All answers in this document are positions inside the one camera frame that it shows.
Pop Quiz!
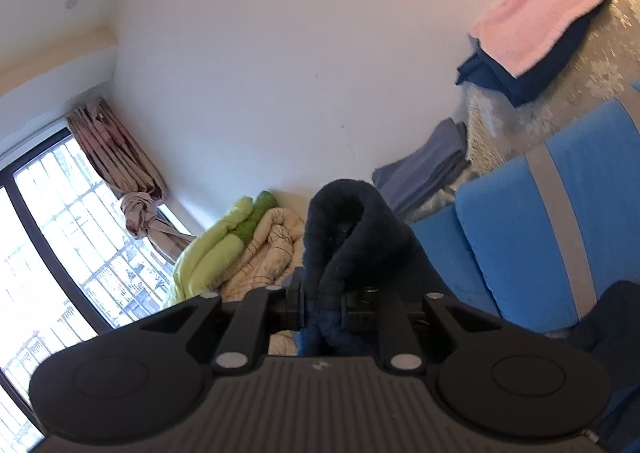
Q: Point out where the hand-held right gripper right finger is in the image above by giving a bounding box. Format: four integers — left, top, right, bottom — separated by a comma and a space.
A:
342, 289, 501, 375

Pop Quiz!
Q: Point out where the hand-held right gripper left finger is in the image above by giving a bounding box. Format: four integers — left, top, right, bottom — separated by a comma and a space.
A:
140, 267, 307, 376

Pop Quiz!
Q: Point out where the blue fleece jacket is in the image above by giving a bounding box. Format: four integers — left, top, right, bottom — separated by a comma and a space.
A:
295, 178, 640, 453

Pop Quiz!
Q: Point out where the beige quilt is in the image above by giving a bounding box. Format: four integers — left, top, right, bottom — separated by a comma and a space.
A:
219, 206, 306, 360

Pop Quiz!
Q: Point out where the blue grey-striped cushion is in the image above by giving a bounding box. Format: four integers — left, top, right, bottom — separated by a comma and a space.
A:
409, 205, 497, 320
454, 98, 640, 335

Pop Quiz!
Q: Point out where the green quilt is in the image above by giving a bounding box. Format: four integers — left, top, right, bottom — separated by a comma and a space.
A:
164, 190, 280, 310

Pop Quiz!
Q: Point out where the grey folded cloth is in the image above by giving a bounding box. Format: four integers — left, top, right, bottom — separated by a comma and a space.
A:
371, 117, 471, 222

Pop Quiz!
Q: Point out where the pink patterned curtain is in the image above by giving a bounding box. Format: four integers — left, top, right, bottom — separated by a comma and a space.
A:
66, 97, 194, 265

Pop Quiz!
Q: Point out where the barred window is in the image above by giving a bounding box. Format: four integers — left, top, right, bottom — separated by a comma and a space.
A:
0, 127, 194, 453

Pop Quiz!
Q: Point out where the navy folded cloth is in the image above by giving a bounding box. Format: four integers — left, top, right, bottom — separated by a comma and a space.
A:
454, 0, 629, 108

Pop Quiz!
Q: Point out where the pink towel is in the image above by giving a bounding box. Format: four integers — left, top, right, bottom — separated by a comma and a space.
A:
469, 0, 621, 79

